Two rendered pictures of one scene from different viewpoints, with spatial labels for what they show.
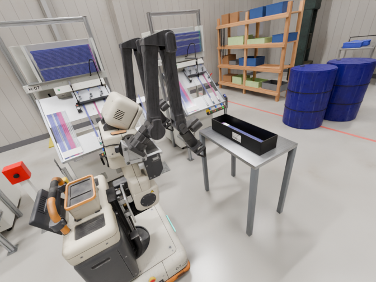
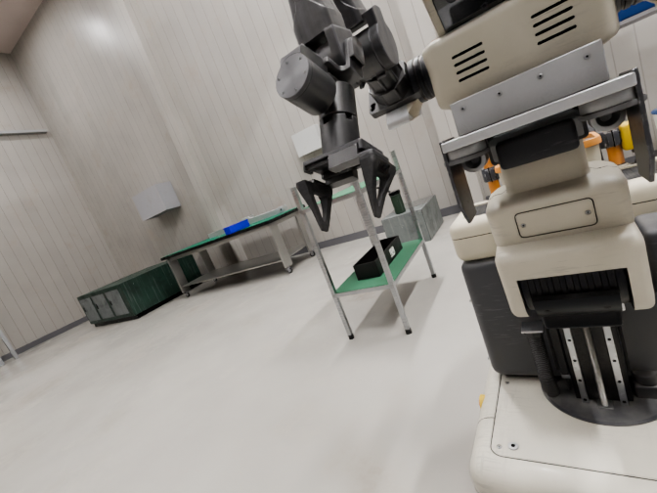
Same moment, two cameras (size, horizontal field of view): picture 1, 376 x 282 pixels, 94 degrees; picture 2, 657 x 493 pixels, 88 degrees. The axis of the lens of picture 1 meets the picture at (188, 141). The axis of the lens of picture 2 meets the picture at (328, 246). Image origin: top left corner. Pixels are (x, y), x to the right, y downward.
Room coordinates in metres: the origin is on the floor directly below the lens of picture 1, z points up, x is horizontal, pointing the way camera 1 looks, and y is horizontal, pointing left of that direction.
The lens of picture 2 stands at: (1.26, -0.32, 1.05)
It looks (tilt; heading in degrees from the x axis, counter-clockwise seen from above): 10 degrees down; 152
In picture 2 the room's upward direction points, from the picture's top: 21 degrees counter-clockwise
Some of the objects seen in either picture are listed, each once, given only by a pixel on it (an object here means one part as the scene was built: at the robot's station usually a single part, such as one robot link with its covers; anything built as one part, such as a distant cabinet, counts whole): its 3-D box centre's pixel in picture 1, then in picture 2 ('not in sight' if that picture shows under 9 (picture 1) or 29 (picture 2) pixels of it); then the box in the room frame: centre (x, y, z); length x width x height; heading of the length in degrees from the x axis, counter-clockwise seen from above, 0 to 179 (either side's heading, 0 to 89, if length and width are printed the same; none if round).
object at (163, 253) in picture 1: (136, 250); (610, 423); (0.82, 0.54, 0.16); 0.67 x 0.64 x 0.25; 116
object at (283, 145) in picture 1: (240, 171); not in sight; (1.30, -0.47, 0.40); 0.70 x 0.45 x 0.80; 26
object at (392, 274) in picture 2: not in sight; (372, 238); (-0.75, 1.12, 0.55); 0.91 x 0.46 x 1.10; 120
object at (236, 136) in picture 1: (240, 131); not in sight; (1.29, -0.45, 0.86); 0.57 x 0.17 x 0.11; 25
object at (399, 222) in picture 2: not in sight; (403, 207); (-2.07, 2.69, 0.40); 0.83 x 0.66 x 0.80; 119
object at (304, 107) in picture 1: (324, 93); not in sight; (2.87, -2.46, 0.48); 1.30 x 0.80 x 0.96; 111
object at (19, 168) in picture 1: (36, 195); not in sight; (1.39, 1.63, 0.39); 0.24 x 0.24 x 0.78; 30
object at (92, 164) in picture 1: (102, 154); not in sight; (2.16, 1.24, 0.31); 0.70 x 0.65 x 0.62; 120
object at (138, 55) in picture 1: (145, 77); not in sight; (1.21, 0.22, 1.40); 0.11 x 0.06 x 0.43; 26
